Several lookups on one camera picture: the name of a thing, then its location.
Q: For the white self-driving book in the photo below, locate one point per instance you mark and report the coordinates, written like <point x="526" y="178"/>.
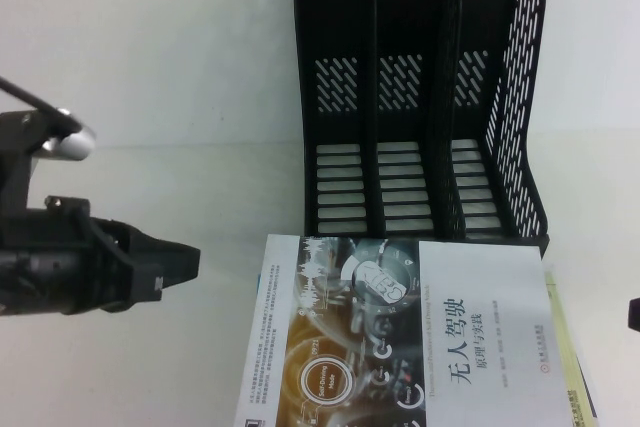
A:
<point x="480" y="347"/>

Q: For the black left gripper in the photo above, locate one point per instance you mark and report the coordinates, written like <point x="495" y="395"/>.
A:
<point x="107" y="267"/>

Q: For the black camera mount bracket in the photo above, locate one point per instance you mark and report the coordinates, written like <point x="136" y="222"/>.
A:
<point x="20" y="157"/>

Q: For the pale yellow book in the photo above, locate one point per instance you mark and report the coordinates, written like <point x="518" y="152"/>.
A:
<point x="559" y="317"/>

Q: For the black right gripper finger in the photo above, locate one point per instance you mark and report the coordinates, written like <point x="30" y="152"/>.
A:
<point x="634" y="314"/>

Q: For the silver white wrist camera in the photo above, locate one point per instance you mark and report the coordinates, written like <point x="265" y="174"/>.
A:
<point x="75" y="142"/>

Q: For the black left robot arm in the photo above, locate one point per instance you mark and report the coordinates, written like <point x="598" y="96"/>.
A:
<point x="35" y="267"/>

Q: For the black plastic book stand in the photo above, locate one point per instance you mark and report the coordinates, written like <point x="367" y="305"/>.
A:
<point x="400" y="7"/>

